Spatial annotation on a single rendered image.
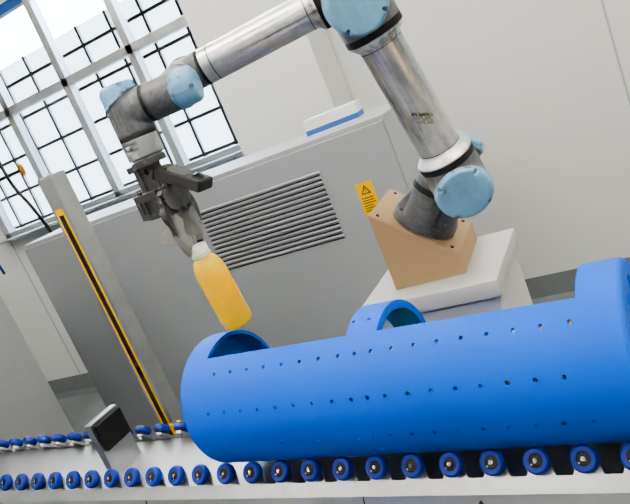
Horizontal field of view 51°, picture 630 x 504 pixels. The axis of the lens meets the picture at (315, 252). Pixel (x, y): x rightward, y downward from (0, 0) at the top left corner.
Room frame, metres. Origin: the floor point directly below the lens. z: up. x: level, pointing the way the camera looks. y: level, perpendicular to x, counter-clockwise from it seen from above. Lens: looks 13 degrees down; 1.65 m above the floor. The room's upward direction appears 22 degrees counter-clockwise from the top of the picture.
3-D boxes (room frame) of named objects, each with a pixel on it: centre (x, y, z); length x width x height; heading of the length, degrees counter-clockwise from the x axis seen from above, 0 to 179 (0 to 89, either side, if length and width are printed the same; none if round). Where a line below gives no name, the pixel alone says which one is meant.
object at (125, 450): (1.64, 0.67, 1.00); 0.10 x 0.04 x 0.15; 147
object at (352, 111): (2.92, -0.29, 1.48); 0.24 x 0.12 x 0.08; 69
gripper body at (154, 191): (1.37, 0.24, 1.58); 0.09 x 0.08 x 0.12; 57
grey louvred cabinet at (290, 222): (3.33, 0.39, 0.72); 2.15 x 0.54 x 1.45; 61
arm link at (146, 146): (1.36, 0.24, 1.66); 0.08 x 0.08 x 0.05
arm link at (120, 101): (1.37, 0.23, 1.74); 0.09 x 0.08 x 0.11; 78
